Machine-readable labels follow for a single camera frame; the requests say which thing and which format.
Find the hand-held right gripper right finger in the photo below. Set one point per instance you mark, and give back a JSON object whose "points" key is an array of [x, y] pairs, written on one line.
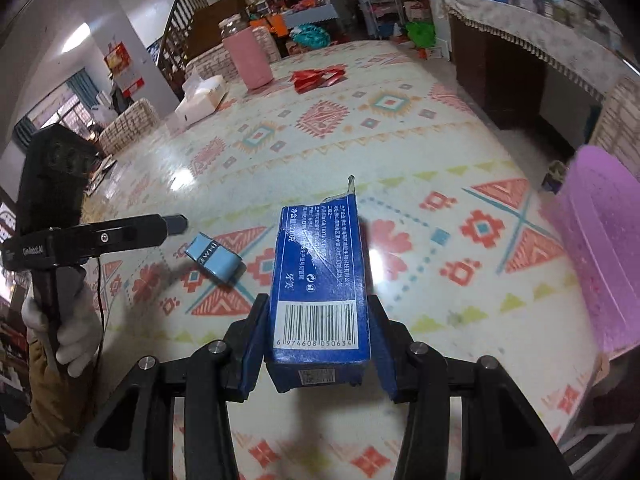
{"points": [[382, 360]]}

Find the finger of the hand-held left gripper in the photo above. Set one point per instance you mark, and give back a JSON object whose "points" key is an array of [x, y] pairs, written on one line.
{"points": [[130, 232]]}

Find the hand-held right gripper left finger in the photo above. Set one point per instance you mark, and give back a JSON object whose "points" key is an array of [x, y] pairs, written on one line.
{"points": [[252, 350]]}

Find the dark blue cardboard box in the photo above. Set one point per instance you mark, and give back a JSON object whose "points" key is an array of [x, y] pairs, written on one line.
{"points": [[320, 270]]}

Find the purple plastic basket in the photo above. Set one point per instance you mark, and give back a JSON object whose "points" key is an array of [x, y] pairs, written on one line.
{"points": [[600, 240]]}

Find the person's left forearm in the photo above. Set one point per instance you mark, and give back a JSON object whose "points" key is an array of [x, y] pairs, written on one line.
{"points": [[50, 400]]}

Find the person's left hand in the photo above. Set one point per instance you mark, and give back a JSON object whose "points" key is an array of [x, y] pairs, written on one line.
{"points": [[80, 330]]}

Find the small light blue box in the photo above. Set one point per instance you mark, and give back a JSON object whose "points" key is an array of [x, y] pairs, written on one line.
{"points": [[215, 259]]}

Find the white tissue box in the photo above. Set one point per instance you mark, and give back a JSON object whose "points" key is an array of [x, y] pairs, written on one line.
{"points": [[200, 102]]}

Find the wooden staircase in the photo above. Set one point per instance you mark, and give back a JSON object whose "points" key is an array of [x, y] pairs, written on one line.
{"points": [[180, 25]]}

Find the pink cylindrical container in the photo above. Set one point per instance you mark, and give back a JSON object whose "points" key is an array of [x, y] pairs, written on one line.
{"points": [[247, 60]]}

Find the patterned tablecloth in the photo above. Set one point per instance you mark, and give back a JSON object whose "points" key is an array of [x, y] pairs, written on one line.
{"points": [[400, 135]]}

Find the red crumpled wrapper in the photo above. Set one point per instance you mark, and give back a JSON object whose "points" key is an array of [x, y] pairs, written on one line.
{"points": [[315, 79]]}

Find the teal patterned bag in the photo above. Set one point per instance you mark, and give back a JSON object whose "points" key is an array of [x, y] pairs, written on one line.
{"points": [[310, 36]]}

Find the dark wooden cabinet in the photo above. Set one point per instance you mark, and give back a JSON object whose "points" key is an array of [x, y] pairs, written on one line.
{"points": [[490, 70]]}

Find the green bag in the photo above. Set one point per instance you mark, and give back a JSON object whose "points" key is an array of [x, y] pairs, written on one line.
{"points": [[420, 34]]}

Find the metal storage rack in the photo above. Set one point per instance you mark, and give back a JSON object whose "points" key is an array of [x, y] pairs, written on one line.
{"points": [[380, 7]]}

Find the grey lace cloth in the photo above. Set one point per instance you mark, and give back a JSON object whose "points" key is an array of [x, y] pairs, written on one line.
{"points": [[525, 25]]}

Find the red wall calendar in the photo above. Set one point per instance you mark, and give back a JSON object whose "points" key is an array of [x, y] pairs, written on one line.
{"points": [[122, 65]]}

